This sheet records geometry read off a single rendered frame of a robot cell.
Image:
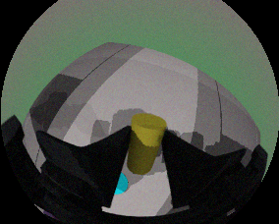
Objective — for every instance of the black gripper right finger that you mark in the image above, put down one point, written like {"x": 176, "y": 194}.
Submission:
{"x": 191, "y": 170}

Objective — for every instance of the yellow cylinder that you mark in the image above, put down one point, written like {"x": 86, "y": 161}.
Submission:
{"x": 148, "y": 130}

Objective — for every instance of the cyan circle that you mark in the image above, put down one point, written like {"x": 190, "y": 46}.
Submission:
{"x": 122, "y": 185}

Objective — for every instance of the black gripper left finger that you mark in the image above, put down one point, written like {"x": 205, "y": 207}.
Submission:
{"x": 99, "y": 163}

